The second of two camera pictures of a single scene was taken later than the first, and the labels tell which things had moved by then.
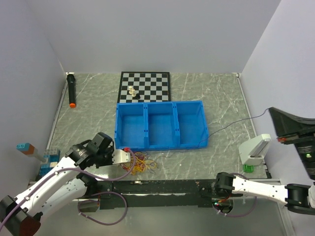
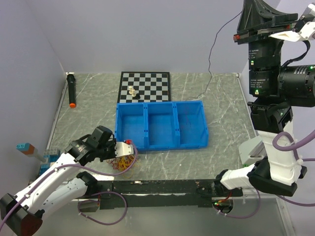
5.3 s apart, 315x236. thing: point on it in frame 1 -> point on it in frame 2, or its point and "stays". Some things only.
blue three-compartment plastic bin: (160, 126) stays
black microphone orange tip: (71, 77) stays
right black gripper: (286, 124) -> (259, 19)
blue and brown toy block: (26, 148) stays
